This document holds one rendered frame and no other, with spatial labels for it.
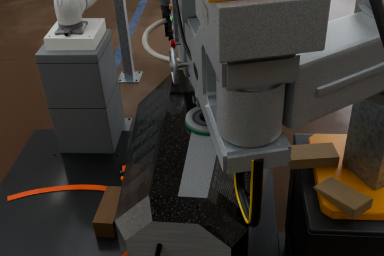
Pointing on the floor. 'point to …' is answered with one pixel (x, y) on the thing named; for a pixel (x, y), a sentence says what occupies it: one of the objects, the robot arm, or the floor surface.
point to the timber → (107, 213)
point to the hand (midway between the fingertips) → (168, 33)
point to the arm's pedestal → (83, 97)
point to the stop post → (123, 28)
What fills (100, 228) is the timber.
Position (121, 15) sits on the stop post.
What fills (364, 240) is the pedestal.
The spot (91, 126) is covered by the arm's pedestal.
